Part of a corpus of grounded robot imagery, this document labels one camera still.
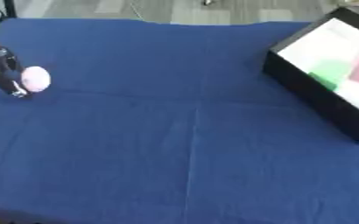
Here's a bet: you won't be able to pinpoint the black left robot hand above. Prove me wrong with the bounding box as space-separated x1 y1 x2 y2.
0 44 32 99

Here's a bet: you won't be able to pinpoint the pink round ball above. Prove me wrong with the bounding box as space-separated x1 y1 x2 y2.
20 66 53 94

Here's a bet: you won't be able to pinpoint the green block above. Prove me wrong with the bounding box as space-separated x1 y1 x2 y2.
306 59 355 91

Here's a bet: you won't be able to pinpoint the black box white inside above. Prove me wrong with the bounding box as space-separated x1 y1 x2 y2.
260 6 359 144

